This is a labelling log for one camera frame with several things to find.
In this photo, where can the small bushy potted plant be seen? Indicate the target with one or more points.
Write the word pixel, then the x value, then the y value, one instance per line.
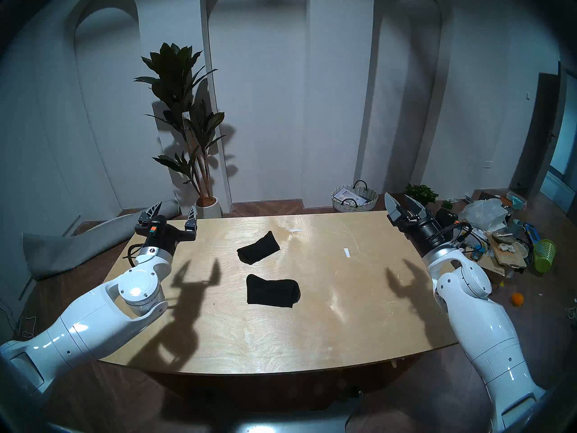
pixel 423 193

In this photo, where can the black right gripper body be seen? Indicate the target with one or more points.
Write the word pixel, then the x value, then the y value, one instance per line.
pixel 428 231

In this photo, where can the black ankle sock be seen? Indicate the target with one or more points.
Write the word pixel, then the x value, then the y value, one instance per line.
pixel 272 291
pixel 259 249

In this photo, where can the blue rectangular box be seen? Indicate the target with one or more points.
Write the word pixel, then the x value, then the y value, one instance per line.
pixel 532 232

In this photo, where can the magazine in basket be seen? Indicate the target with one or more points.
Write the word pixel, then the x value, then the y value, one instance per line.
pixel 351 196

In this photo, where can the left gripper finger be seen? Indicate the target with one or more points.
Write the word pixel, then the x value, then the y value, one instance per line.
pixel 192 221
pixel 148 214

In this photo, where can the rolled grey carpet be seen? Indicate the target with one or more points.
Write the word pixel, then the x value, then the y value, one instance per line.
pixel 67 251

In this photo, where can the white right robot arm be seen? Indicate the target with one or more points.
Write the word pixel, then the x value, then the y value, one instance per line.
pixel 487 328

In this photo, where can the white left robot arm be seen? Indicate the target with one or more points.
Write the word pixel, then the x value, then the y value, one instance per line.
pixel 81 328

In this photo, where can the dark wooden door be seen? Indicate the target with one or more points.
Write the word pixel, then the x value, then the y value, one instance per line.
pixel 532 134

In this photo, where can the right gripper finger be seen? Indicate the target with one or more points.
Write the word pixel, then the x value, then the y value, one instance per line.
pixel 393 209
pixel 415 207

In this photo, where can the pale glass door panel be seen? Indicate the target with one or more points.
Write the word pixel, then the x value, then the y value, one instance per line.
pixel 561 161

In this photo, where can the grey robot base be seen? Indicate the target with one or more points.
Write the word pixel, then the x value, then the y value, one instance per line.
pixel 279 421

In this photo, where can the white round plant pot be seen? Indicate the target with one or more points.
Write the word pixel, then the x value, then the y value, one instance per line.
pixel 208 208

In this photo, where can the orange ball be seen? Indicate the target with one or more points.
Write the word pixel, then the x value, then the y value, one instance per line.
pixel 517 299

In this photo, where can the crumpled white plastic bag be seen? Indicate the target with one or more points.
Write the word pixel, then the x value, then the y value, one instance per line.
pixel 484 213

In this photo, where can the tiny potted plant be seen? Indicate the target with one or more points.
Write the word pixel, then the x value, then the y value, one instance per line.
pixel 447 205

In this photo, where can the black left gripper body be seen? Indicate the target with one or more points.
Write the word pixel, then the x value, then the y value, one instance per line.
pixel 160 236

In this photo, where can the tall green leafy plant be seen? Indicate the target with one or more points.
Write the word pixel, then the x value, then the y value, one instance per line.
pixel 176 89

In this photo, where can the green plastic mesh basket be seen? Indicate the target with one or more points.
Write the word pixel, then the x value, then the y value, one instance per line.
pixel 544 255

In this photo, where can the wooden cutting board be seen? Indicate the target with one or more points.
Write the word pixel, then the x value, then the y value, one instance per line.
pixel 509 254

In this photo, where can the teal cup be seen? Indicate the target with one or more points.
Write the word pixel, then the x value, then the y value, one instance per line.
pixel 518 227

